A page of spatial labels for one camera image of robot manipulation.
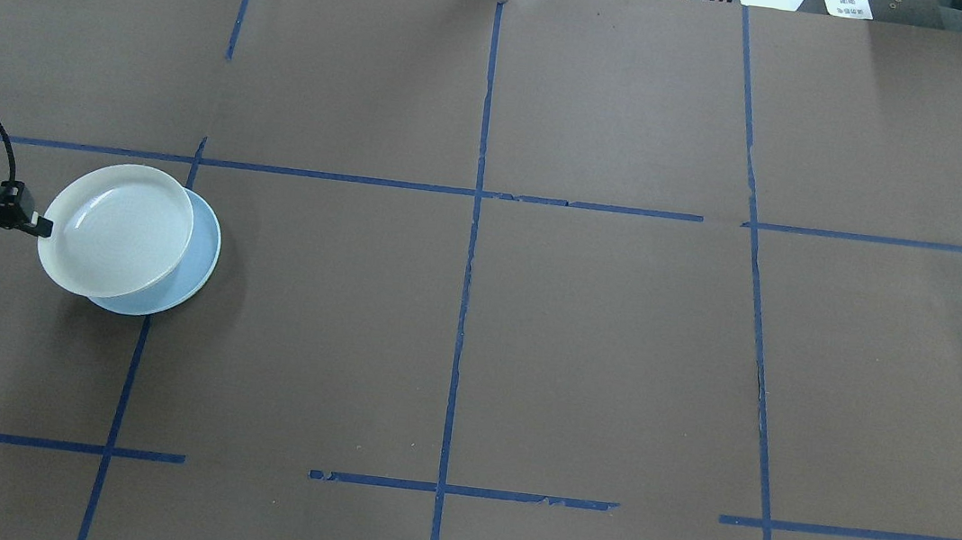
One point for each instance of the white round plate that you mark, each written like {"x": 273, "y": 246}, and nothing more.
{"x": 119, "y": 231}

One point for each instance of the light blue round plate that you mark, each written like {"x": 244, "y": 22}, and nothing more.
{"x": 198, "y": 274}

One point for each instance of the black box with white label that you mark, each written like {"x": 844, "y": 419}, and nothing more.
{"x": 909, "y": 13}

